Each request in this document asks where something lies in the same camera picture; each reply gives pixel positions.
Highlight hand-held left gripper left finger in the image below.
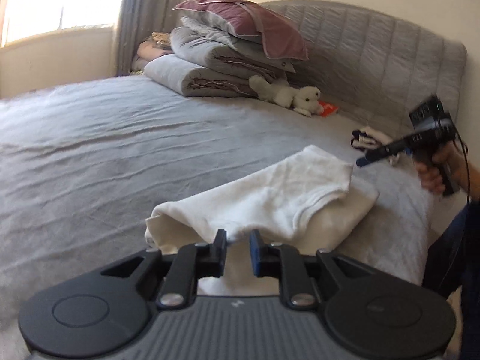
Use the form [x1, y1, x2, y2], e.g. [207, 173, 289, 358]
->
[100, 229, 228, 310]

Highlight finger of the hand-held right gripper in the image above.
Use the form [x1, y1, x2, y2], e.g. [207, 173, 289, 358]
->
[355, 136, 414, 169]

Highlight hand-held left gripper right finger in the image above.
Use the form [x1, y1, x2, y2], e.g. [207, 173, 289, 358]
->
[249, 229, 379, 310]

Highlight cream long-sleeve sweatshirt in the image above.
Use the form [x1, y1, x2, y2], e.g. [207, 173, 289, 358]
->
[144, 144, 380, 297]

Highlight person's right forearm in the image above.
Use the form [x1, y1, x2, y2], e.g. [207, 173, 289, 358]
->
[452, 146, 480, 200]

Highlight person's right hand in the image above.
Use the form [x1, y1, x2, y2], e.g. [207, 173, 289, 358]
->
[415, 143, 463, 196]

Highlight orange packet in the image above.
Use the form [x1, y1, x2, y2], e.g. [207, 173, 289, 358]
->
[319, 100, 341, 118]

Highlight grey padded headboard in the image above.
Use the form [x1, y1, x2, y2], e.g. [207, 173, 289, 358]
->
[259, 0, 468, 151]

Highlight white plush toy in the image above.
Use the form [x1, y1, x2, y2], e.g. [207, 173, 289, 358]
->
[249, 75, 324, 118]

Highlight person's dark pants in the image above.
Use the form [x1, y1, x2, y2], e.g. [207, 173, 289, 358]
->
[424, 202, 480, 360]

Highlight grey bed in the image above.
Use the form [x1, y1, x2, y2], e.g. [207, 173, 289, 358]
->
[0, 73, 437, 360]

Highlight maroon pillow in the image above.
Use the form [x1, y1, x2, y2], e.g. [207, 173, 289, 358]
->
[172, 0, 309, 61]

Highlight folded grey duvet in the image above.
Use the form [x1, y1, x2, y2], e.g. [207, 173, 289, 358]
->
[170, 26, 297, 84]

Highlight pale pink cushion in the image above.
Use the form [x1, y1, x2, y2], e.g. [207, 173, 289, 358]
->
[135, 32, 178, 73]

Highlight grey curtain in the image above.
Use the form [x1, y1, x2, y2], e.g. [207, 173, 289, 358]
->
[116, 0, 209, 76]

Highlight window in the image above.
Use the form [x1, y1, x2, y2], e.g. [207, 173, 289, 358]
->
[0, 0, 129, 47]

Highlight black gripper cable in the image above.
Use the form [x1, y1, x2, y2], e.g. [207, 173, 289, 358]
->
[455, 134, 472, 204]

